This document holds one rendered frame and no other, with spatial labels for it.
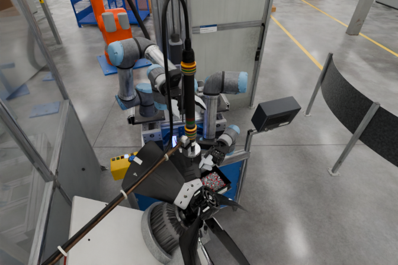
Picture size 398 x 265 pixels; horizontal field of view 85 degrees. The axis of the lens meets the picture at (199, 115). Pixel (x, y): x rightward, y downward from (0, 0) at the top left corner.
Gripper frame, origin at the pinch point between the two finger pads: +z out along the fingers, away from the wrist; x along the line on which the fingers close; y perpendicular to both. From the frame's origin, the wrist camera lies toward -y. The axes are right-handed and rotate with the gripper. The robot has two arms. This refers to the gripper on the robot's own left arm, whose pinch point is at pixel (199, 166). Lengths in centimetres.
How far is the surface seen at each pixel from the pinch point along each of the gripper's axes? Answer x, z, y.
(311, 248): 109, -58, 89
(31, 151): 0, 43, -71
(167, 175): -15.5, 20.9, -2.7
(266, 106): -8, -58, 11
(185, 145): -33.7, 16.5, 1.8
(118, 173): 18.0, 20.4, -39.7
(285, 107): -8, -65, 21
